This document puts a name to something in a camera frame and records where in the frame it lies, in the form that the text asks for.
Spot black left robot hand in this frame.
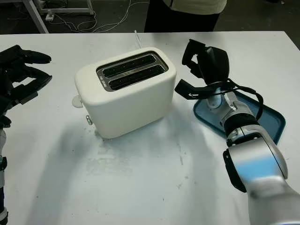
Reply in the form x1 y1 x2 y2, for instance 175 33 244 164
0 45 53 105

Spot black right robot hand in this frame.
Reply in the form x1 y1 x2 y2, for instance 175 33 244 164
181 39 231 86

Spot person in dark trousers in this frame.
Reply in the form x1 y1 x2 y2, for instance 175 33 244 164
143 0 228 33

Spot cream white two-slot toaster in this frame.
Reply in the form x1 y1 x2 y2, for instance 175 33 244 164
72 46 177 139

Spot blue plastic tray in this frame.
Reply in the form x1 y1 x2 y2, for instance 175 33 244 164
193 90 286 145

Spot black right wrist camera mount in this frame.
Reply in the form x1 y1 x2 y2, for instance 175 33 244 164
174 79 207 99

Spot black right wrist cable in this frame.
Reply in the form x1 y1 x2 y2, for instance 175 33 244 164
194 78 264 122

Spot white metal table frame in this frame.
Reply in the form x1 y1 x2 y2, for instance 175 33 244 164
22 0 96 34

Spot white tangled floor cable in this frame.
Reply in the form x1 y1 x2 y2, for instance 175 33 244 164
53 14 97 32

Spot white toaster power cord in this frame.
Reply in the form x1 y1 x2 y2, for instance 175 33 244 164
135 30 142 50

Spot white long floor cable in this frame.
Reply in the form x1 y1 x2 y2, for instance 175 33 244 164
93 0 146 32

